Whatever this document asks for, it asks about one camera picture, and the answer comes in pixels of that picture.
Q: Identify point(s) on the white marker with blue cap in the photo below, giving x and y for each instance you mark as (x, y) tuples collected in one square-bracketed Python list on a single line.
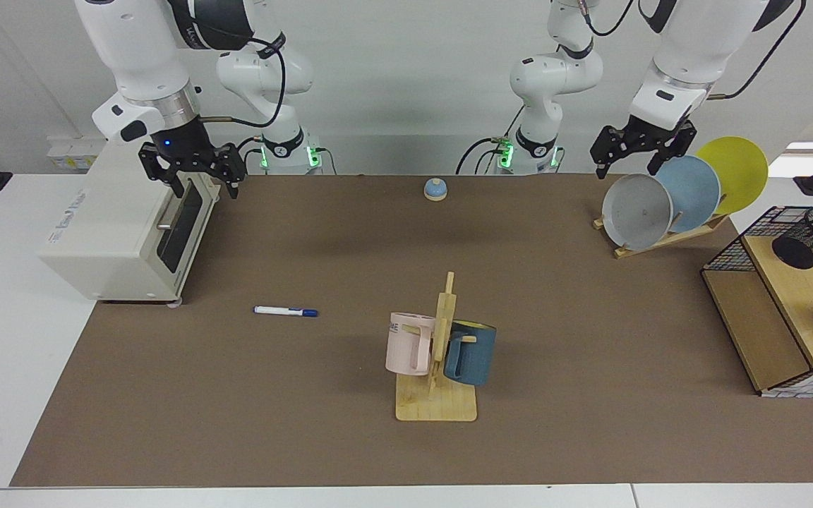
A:
[(279, 310)]

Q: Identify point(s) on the light blue plate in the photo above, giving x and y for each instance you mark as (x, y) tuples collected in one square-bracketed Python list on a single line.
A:
[(692, 187)]

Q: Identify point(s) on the grey plate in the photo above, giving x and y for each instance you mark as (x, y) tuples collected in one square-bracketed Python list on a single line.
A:
[(636, 212)]

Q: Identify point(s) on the pale toaster oven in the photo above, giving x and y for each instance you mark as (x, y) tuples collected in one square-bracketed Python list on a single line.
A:
[(117, 212)]

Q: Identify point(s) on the wooden plate rack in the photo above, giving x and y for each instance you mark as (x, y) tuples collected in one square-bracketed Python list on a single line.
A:
[(660, 243)]

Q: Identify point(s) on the yellow plate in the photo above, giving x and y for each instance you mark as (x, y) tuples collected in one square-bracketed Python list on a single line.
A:
[(738, 169)]

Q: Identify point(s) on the small blue round bell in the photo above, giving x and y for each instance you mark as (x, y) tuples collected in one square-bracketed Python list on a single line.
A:
[(435, 188)]

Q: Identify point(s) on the dark blue mug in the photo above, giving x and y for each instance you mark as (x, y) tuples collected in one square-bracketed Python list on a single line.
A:
[(477, 353)]

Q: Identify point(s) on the brown table cloth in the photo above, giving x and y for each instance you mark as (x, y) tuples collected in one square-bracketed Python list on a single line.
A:
[(308, 395)]

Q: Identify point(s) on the pink mug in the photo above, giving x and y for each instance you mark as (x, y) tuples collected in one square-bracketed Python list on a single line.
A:
[(406, 346)]

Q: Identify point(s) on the wooden cup stand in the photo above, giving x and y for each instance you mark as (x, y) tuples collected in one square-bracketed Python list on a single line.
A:
[(435, 406)]

